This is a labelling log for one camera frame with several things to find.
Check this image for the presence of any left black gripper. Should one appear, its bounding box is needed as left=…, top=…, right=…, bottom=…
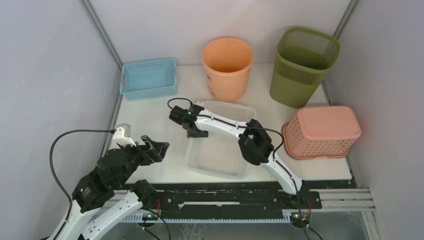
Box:
left=115, top=134, right=170, bottom=187

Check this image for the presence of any white cable duct strip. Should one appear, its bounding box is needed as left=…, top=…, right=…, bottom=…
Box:
left=86, top=211, right=296, bottom=223

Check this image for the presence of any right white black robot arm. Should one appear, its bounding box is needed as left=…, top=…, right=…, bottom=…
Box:
left=169, top=103, right=310, bottom=208

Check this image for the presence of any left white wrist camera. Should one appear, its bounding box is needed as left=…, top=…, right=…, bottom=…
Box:
left=112, top=123, right=137, bottom=149

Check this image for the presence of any orange round bin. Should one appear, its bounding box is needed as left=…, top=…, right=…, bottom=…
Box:
left=202, top=37, right=254, bottom=103

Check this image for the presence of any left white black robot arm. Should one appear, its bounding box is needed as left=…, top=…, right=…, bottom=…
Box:
left=48, top=135, right=170, bottom=240

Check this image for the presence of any blue plastic basket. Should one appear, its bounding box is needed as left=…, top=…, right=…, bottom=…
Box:
left=119, top=58, right=178, bottom=101

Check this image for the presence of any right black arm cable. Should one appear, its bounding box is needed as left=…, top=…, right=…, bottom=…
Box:
left=166, top=97, right=312, bottom=240

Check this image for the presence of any white plastic basket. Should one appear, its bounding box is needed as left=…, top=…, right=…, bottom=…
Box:
left=185, top=100, right=257, bottom=180

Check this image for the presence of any green mesh waste bin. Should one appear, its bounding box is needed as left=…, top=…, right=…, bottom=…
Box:
left=269, top=27, right=341, bottom=109

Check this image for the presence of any pink plastic basket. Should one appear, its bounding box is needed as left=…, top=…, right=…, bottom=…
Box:
left=281, top=106, right=362, bottom=160

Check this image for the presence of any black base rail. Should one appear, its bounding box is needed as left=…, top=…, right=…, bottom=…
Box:
left=124, top=180, right=323, bottom=220

